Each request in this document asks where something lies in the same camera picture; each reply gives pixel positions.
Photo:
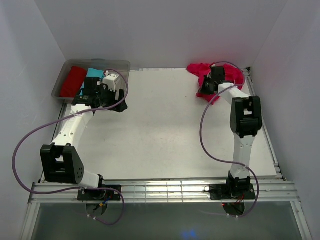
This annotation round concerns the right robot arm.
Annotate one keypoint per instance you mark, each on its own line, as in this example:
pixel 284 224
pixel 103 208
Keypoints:
pixel 245 123

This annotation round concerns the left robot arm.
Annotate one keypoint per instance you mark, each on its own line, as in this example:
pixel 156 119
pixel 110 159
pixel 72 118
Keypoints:
pixel 60 160

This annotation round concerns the red rolled t shirt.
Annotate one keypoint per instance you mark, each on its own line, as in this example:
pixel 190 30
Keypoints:
pixel 73 82

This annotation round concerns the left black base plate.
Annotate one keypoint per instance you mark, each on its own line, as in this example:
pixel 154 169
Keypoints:
pixel 98 195

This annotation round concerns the aluminium frame rail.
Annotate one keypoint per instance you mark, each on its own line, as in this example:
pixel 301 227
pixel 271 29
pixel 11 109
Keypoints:
pixel 177 191

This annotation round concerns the pink t shirt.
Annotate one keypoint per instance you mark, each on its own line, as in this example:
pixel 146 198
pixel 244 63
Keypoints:
pixel 232 74

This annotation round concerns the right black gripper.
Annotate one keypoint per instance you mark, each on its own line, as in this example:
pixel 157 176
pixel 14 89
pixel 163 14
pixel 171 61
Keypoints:
pixel 202 89

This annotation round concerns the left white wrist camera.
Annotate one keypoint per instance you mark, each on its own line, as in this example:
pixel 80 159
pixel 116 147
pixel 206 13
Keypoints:
pixel 111 80

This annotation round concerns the clear plastic bin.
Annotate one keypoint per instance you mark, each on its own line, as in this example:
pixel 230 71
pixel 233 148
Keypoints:
pixel 121 66

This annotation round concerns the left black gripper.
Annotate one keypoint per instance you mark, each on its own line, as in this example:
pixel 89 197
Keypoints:
pixel 104 89

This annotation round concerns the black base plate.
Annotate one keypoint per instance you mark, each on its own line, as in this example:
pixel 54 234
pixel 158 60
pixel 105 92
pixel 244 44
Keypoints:
pixel 225 192
pixel 98 195

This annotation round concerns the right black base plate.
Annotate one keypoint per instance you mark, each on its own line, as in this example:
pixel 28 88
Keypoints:
pixel 225 192

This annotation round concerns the cyan rolled t shirt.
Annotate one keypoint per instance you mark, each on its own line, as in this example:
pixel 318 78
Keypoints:
pixel 93 73

